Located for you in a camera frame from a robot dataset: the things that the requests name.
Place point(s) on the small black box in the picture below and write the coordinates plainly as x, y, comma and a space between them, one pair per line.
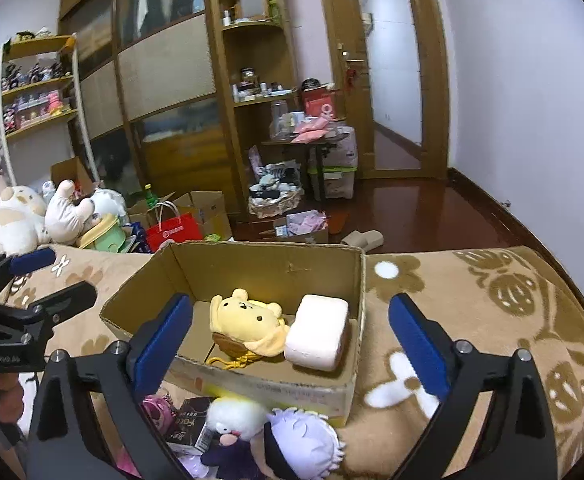
192, 422

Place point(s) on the pink packets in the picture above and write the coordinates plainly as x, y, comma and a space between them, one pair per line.
314, 127

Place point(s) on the dark folding table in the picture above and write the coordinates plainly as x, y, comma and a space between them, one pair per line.
317, 145

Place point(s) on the large brown cardboard box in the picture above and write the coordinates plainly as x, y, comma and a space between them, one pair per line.
212, 210

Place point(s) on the green bottle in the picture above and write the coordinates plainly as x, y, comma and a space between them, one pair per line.
147, 195

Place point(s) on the clear plastic jar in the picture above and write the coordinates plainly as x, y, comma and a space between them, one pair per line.
280, 117

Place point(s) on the tall brown cardboard box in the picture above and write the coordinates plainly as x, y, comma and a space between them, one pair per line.
69, 172

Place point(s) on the wooden door with glass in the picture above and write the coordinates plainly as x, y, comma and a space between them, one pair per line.
429, 60

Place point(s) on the pale-haired plush doll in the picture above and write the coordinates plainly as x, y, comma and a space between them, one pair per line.
302, 435

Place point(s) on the lace-trimmed basket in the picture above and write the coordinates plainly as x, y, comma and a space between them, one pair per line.
274, 197

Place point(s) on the white block pillow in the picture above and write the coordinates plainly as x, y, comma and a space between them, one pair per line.
317, 332

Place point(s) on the beige slipper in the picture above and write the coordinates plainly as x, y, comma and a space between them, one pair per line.
354, 239
374, 239

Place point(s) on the wooden wardrobe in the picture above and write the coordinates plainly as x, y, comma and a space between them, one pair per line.
172, 65

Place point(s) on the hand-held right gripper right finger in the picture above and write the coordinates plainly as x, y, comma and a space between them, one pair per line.
417, 345

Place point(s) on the white plush paw toy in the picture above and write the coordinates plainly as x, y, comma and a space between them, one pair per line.
67, 212

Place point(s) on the red paper bag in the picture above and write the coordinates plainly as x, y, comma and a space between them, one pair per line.
174, 232

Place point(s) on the small flat cardboard box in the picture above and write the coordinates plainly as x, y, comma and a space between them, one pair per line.
302, 230

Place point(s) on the yellow shelf with figurines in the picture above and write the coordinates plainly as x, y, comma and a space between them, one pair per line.
37, 87

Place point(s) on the wooden corner shelf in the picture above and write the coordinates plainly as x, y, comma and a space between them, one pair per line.
254, 55

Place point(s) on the yellow bear plush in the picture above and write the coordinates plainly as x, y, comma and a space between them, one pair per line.
242, 312

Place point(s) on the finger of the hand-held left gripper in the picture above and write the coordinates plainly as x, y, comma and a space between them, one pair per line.
32, 261
69, 300

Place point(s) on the red gift box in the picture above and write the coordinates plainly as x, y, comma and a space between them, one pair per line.
319, 105

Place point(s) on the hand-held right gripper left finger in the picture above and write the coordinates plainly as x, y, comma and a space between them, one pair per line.
164, 340

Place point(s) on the green container yellow lid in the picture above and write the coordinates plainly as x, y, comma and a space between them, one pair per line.
107, 237

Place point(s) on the person's left hand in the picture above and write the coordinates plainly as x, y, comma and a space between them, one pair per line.
4, 392

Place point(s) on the white tan-spotted plush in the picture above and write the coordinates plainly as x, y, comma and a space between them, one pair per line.
9, 220

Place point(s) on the clear storage bin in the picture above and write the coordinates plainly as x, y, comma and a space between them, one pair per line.
339, 165

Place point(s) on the pink round toy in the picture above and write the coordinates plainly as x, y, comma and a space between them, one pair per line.
158, 410

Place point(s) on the white fluffy purple plush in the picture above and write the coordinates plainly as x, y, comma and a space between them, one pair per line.
232, 417

